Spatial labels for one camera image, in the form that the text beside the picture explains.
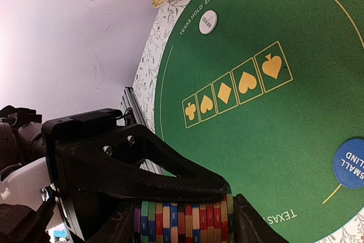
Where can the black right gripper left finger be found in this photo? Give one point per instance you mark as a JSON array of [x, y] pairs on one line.
[[118, 227]]

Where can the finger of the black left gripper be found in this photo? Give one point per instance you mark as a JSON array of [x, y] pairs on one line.
[[132, 163]]

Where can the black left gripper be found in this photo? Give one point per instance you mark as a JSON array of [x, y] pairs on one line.
[[24, 140]]

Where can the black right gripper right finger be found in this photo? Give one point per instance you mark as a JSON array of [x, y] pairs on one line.
[[249, 226]]

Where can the blue small blind button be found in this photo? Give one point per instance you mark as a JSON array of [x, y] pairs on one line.
[[348, 164]]

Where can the white dealer button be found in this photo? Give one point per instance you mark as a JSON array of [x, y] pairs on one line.
[[208, 22]]

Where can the floral white tablecloth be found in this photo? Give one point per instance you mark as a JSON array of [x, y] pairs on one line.
[[144, 86]]

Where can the green round poker mat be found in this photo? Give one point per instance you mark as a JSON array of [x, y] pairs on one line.
[[265, 100]]

